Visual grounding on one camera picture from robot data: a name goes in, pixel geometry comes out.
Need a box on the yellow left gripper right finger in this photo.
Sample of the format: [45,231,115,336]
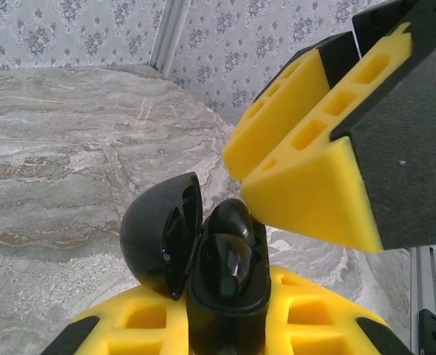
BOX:
[264,264,415,355]

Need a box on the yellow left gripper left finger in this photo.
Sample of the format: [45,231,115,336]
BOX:
[42,284,192,355]

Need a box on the black wireless earbud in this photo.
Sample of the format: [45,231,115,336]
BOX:
[202,197,262,260]

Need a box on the black earbud charging case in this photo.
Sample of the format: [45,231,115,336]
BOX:
[120,172,271,355]

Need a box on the aluminium corner post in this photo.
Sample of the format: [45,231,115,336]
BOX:
[149,0,192,78]

